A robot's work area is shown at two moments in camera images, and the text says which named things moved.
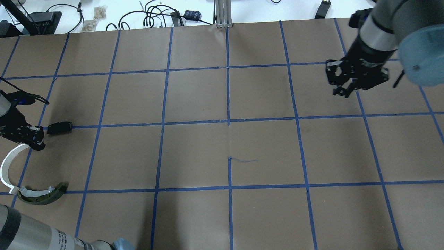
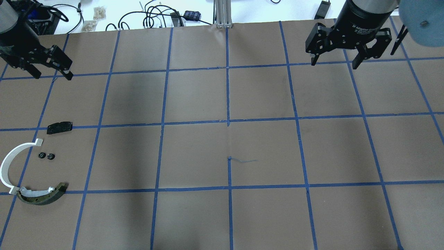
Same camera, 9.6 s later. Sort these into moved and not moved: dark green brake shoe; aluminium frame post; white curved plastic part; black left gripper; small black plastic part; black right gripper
Moved: black right gripper; black left gripper
Not moved: white curved plastic part; aluminium frame post; small black plastic part; dark green brake shoe
